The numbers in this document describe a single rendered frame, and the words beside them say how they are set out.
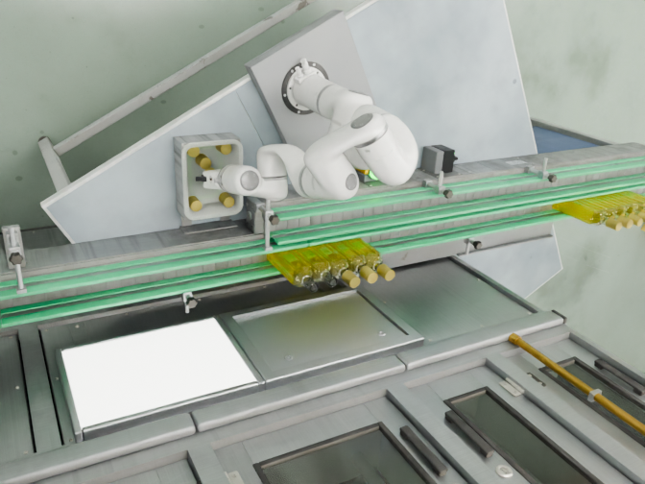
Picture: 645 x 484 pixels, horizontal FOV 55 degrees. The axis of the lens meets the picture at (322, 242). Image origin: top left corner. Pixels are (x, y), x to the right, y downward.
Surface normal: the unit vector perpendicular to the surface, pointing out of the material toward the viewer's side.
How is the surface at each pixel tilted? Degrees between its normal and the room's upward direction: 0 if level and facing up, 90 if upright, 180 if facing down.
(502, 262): 0
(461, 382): 90
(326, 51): 3
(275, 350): 90
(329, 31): 3
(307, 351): 90
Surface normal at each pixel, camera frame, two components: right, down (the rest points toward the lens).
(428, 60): 0.47, 0.38
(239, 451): 0.05, -0.91
